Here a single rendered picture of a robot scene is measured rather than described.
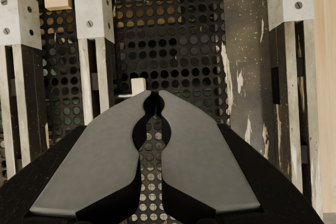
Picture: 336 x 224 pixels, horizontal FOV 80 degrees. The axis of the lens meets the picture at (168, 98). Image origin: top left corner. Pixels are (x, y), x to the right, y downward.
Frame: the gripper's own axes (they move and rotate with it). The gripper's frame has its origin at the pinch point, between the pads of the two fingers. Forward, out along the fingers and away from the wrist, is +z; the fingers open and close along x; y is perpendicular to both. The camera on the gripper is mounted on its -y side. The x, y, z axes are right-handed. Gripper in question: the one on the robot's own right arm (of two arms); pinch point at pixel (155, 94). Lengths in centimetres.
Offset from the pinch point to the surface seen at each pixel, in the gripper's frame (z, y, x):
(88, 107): 27.7, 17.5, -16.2
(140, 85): 32.4, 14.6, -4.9
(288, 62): 28.8, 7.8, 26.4
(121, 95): 32.5, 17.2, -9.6
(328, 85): 31, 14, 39
